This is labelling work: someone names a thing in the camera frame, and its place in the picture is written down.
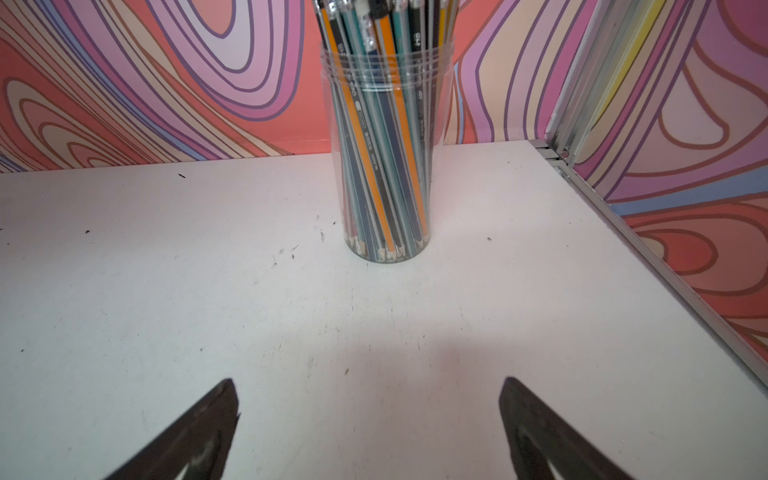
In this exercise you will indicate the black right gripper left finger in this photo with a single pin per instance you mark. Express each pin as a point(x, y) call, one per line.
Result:
point(195, 446)

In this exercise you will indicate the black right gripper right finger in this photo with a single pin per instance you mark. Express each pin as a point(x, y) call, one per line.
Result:
point(542, 444)

